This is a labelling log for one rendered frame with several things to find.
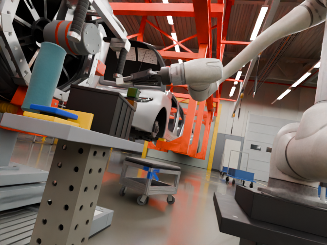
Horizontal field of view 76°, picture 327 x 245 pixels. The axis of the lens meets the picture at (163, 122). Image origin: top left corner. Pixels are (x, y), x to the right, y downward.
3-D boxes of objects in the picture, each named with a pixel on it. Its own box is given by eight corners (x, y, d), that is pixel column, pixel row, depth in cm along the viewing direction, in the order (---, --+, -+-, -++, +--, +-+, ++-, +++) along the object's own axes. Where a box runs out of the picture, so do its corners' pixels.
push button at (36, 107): (51, 119, 50) (54, 111, 51) (76, 124, 48) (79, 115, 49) (27, 113, 44) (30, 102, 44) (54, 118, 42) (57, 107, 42)
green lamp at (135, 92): (129, 99, 86) (132, 90, 86) (138, 100, 85) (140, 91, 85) (125, 96, 82) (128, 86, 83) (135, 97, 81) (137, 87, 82)
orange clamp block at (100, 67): (84, 69, 122) (93, 75, 130) (96, 70, 120) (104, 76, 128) (87, 58, 123) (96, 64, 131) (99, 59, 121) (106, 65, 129)
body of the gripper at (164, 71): (171, 71, 93) (151, 73, 94) (169, 62, 84) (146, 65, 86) (172, 87, 91) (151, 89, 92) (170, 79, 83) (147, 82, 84)
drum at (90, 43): (60, 58, 102) (67, 32, 104) (98, 61, 96) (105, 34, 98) (36, 42, 89) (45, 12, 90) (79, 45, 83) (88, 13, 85)
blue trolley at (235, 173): (225, 180, 644) (229, 149, 658) (245, 184, 635) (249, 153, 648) (231, 184, 546) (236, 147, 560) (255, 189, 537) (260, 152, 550)
